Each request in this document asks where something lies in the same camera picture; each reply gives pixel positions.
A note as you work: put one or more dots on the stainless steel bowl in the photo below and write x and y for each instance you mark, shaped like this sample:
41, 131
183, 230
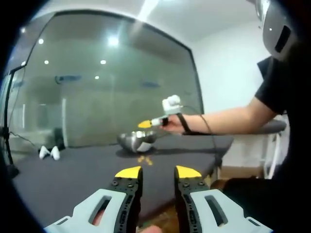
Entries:
131, 143

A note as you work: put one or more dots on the yellow QQ candies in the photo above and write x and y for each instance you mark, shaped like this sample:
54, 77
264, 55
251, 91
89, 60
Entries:
140, 159

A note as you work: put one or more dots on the person's right hand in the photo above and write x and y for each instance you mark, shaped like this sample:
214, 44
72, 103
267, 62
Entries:
173, 125

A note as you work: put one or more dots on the person's left hand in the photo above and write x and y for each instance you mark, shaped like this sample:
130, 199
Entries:
150, 230

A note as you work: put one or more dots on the dark grey table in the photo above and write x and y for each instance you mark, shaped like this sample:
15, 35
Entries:
73, 174

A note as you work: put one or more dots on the white soft object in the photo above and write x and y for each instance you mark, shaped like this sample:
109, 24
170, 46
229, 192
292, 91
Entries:
43, 152
55, 153

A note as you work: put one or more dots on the black bin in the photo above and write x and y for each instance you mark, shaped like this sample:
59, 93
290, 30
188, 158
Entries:
58, 138

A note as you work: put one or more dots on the black tripod stand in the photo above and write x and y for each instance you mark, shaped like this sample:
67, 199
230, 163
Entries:
8, 136

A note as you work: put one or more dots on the person's body in black clothing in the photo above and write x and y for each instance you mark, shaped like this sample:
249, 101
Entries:
286, 85

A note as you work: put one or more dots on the grey head-worn device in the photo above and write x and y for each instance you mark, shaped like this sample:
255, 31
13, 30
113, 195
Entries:
272, 24

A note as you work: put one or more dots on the white vertical post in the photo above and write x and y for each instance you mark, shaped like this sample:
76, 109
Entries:
64, 121

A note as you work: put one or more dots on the grey topped white frame stand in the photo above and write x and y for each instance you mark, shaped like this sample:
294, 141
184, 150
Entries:
277, 126

